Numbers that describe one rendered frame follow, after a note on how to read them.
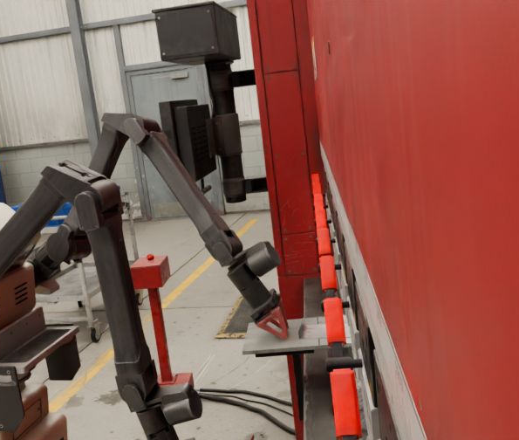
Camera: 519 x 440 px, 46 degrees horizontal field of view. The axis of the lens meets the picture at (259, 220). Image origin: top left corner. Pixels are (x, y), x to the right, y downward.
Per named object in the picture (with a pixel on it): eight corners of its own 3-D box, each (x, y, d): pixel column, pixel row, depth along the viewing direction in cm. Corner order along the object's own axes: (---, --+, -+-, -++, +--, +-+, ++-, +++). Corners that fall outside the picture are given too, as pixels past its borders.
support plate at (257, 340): (249, 326, 159) (249, 322, 159) (351, 318, 157) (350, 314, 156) (242, 354, 141) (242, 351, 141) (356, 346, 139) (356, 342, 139)
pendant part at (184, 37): (208, 202, 299) (185, 23, 283) (258, 197, 295) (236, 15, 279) (180, 224, 250) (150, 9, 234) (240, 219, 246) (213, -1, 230)
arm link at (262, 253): (225, 244, 152) (209, 247, 144) (262, 220, 149) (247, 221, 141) (249, 286, 150) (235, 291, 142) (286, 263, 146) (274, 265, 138)
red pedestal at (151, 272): (153, 393, 348) (130, 252, 332) (195, 390, 345) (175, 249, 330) (143, 411, 328) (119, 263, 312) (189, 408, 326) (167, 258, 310)
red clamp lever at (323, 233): (314, 226, 114) (317, 270, 108) (336, 224, 114) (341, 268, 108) (314, 232, 115) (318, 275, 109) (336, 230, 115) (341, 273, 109)
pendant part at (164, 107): (196, 176, 289) (186, 99, 283) (221, 174, 287) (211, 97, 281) (169, 192, 246) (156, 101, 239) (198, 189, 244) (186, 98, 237)
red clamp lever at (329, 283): (316, 254, 95) (321, 308, 88) (343, 251, 94) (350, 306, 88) (317, 260, 96) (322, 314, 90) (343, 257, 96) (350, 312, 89)
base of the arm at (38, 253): (38, 251, 175) (13, 264, 164) (55, 234, 173) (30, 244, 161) (58, 274, 175) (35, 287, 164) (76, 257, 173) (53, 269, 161)
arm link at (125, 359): (94, 182, 119) (67, 195, 108) (121, 179, 117) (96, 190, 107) (138, 383, 128) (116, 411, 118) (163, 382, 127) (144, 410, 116)
